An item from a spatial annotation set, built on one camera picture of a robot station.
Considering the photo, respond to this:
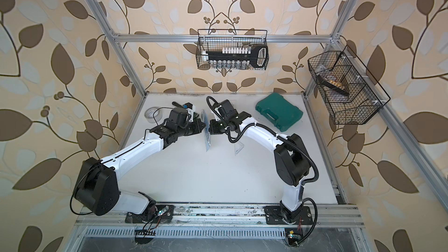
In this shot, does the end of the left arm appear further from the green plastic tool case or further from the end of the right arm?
the green plastic tool case

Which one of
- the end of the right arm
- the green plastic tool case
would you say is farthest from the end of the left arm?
the green plastic tool case

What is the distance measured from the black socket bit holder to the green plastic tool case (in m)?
0.29

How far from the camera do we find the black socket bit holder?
2.73 ft

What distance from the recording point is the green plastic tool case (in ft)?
3.42
